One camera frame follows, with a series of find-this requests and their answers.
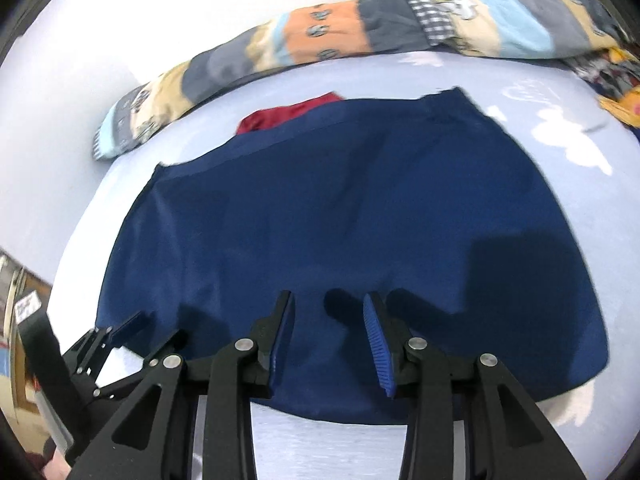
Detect light blue cloud-print bed sheet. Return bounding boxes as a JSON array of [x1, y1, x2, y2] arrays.
[[47, 45, 640, 480]]

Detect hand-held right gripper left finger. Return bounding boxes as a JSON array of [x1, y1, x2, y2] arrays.
[[65, 290, 297, 480]]

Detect navy jacket with red collar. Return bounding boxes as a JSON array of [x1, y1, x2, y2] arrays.
[[95, 86, 610, 423]]

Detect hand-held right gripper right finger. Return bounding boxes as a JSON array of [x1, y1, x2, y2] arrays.
[[362, 291, 588, 480]]

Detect dark patterned cloth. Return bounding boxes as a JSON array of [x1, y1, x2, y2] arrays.
[[560, 45, 640, 131]]

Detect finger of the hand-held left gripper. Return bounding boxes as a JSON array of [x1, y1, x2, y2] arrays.
[[92, 330, 190, 401], [64, 311, 157, 376]]

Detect rolled patchwork quilt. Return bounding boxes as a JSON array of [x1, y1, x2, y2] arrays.
[[90, 0, 628, 162]]

